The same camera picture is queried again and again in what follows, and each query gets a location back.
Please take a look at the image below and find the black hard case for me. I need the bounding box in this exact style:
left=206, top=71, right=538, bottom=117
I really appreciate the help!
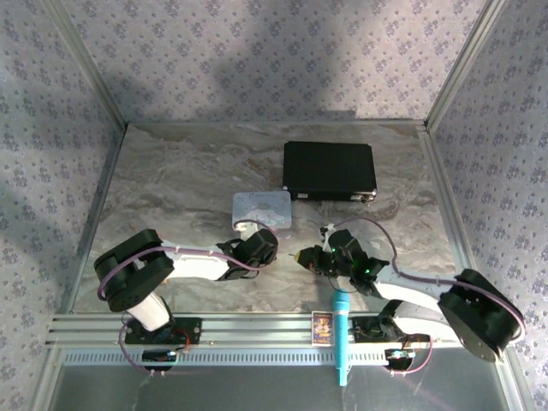
left=282, top=140, right=378, bottom=204

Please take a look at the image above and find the blue toy microphone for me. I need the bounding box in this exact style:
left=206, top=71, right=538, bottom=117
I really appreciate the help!
left=331, top=288, right=352, bottom=388

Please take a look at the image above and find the small picture card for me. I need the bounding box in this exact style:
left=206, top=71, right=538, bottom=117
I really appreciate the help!
left=310, top=311, right=336, bottom=347

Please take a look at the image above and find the right controller board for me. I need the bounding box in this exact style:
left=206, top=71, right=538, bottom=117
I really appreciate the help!
left=384, top=347, right=417, bottom=371

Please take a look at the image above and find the controller board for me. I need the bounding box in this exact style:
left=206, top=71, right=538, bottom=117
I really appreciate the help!
left=384, top=347, right=417, bottom=371
left=141, top=348, right=179, bottom=372

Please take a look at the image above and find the left controller board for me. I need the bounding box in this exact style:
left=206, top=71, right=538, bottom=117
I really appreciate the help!
left=141, top=348, right=179, bottom=372

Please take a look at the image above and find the sheet metal shelf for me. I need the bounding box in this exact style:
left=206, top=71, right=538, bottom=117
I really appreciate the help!
left=33, top=363, right=532, bottom=411

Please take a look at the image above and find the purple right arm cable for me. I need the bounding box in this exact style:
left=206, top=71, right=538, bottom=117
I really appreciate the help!
left=329, top=216, right=527, bottom=343

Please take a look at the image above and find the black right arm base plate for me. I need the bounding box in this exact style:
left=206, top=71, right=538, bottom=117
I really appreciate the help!
left=352, top=315, right=432, bottom=344

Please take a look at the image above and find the aluminium mounting rail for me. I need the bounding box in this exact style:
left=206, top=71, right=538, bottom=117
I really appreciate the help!
left=45, top=312, right=468, bottom=348

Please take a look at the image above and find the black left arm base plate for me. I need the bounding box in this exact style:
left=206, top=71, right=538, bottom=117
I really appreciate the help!
left=119, top=317, right=205, bottom=346

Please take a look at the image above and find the slotted metal cable duct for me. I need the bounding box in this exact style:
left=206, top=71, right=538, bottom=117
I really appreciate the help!
left=59, top=348, right=500, bottom=370

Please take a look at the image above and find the aluminium side rail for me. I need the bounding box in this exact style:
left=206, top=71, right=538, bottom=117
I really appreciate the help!
left=63, top=123, right=129, bottom=316
left=417, top=123, right=487, bottom=283

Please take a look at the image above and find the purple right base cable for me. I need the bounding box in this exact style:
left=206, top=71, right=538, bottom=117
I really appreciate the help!
left=387, top=333, right=433, bottom=378

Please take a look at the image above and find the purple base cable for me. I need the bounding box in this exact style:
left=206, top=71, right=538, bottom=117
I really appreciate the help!
left=117, top=320, right=169, bottom=378
left=387, top=333, right=433, bottom=378

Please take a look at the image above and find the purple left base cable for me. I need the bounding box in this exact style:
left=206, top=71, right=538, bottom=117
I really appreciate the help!
left=117, top=320, right=169, bottom=378

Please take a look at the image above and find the aluminium frame post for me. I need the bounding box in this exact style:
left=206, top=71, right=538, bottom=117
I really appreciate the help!
left=42, top=0, right=129, bottom=126
left=425, top=0, right=513, bottom=129

